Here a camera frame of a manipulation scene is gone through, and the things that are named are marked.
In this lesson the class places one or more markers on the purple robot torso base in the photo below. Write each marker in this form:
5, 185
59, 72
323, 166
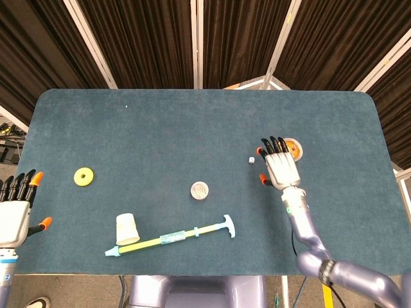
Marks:
199, 290

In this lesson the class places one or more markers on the black pleated curtain screen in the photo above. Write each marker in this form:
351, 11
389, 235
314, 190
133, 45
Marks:
199, 41

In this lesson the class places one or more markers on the yellow blue toy syringe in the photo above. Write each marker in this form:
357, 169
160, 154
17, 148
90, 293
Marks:
170, 239

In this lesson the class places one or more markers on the orange round container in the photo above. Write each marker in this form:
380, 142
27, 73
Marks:
294, 149

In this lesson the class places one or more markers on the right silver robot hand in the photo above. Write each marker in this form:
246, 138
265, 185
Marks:
282, 167

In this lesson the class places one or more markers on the right purple robot arm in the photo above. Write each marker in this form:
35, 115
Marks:
321, 244

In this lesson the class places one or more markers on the left purple robot arm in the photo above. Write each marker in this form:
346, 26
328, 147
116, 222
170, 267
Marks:
6, 272

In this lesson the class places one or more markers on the black white shoe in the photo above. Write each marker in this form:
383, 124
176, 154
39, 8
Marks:
38, 303

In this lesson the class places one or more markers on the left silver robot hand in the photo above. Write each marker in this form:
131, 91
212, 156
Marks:
12, 221

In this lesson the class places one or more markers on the blue felt table cloth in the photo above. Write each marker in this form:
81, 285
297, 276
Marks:
192, 144

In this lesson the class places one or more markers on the white paper cup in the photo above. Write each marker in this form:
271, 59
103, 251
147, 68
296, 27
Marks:
126, 228

